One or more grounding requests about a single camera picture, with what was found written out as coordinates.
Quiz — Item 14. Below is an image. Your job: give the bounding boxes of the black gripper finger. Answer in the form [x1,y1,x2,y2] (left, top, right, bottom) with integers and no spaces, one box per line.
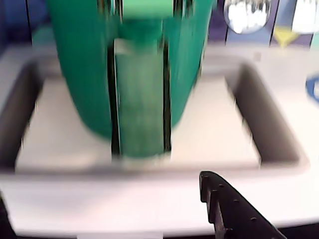
[0,191,17,239]
[198,170,289,239]

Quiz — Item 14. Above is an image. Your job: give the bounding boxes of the blue toy kitchen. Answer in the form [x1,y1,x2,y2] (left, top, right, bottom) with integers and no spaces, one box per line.
[0,0,319,239]

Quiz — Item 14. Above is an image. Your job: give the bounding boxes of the grey sink basin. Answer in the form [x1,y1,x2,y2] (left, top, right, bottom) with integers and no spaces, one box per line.
[0,53,311,175]

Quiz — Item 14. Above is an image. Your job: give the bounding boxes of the blue trivet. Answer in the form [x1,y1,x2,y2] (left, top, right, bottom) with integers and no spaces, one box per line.
[305,76,319,102]

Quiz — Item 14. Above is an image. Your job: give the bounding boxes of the steel skimmer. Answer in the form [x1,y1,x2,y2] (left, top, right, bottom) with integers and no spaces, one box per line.
[222,0,272,34]

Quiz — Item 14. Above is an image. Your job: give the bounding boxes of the green recipient with handle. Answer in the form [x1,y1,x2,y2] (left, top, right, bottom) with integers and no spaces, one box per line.
[46,0,215,160]

